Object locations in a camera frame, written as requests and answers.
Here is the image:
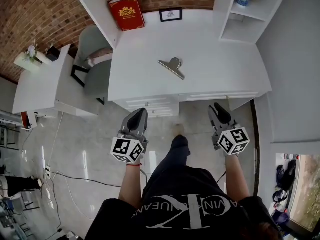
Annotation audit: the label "purple backpack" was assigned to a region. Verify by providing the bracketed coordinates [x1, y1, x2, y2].
[271, 208, 291, 225]

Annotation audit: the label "red book with gold print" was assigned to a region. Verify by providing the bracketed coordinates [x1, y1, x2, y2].
[107, 0, 146, 32]

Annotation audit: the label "white plain desk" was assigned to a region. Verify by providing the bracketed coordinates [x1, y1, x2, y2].
[12, 43, 100, 117]

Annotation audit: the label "white small desk drawer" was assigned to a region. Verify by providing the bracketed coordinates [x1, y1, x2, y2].
[122, 95, 180, 110]
[139, 107, 180, 118]

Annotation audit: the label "black bag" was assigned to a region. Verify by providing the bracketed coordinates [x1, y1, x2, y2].
[276, 160, 297, 192]

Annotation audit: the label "white partition panel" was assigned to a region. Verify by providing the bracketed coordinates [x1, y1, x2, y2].
[0, 76, 18, 115]

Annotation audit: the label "grey metal table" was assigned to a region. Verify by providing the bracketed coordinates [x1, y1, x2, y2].
[0, 110, 23, 128]

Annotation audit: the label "person's black printed t-shirt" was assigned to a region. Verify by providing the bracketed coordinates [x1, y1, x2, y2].
[84, 165, 283, 240]

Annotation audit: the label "person's beige shoe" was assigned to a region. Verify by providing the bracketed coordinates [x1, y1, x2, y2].
[172, 123, 186, 137]

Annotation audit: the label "white desk with hutch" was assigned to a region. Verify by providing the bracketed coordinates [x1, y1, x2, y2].
[66, 0, 292, 119]

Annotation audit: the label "white tall box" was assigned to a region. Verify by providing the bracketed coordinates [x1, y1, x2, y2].
[13, 52, 42, 73]

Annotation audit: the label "person's left forearm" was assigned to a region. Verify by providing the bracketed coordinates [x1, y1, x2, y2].
[117, 162, 146, 209]

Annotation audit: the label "silver metal binder clip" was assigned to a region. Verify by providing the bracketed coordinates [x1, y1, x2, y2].
[157, 56, 186, 81]

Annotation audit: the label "black picture frame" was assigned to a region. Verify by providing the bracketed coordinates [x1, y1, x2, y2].
[159, 7, 183, 23]

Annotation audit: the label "white flowers in black vase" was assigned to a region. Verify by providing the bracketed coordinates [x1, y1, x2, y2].
[23, 43, 51, 65]

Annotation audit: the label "orange box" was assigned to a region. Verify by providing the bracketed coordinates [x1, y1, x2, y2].
[20, 111, 33, 130]

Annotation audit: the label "white cable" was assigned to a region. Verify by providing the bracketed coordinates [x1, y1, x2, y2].
[46, 111, 64, 169]
[63, 177, 95, 220]

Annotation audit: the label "black cable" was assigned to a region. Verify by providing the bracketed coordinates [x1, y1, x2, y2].
[48, 170, 123, 231]

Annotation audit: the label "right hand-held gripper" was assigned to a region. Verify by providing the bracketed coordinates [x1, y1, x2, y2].
[207, 102, 251, 158]

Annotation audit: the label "person's right forearm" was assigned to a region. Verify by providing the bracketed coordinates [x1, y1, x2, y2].
[224, 154, 251, 201]

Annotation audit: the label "grey armchair with black frame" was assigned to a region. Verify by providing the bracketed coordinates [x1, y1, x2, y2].
[70, 25, 115, 106]

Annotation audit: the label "black pen holder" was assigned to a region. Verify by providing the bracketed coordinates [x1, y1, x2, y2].
[45, 46, 61, 61]

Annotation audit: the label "person's black trouser leg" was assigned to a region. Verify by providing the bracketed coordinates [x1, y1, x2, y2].
[147, 134, 192, 185]

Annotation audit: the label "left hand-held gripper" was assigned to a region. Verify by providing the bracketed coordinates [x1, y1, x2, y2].
[110, 108, 150, 166]

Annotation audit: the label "window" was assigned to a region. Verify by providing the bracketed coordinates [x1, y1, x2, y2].
[289, 153, 320, 235]

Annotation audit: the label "white wide desk drawer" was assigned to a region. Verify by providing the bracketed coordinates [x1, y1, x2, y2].
[178, 91, 260, 103]

